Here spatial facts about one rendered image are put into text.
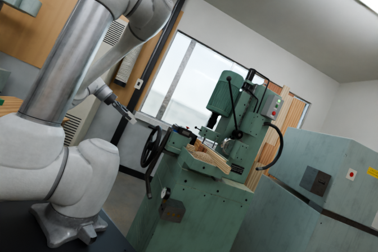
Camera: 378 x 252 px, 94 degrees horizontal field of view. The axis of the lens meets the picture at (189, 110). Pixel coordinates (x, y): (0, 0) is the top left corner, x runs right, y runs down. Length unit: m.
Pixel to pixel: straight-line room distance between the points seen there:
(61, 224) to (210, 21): 2.71
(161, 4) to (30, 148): 0.56
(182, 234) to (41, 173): 0.92
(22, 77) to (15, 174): 2.47
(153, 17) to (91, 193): 0.61
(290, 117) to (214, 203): 2.23
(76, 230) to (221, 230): 0.94
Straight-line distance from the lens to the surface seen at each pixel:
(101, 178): 0.64
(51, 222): 0.72
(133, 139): 2.60
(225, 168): 1.00
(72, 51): 0.60
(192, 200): 1.19
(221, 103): 1.23
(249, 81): 1.39
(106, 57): 0.89
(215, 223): 1.36
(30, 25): 3.07
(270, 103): 1.36
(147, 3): 0.70
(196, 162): 0.99
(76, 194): 0.65
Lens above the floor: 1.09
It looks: 2 degrees up
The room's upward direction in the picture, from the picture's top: 25 degrees clockwise
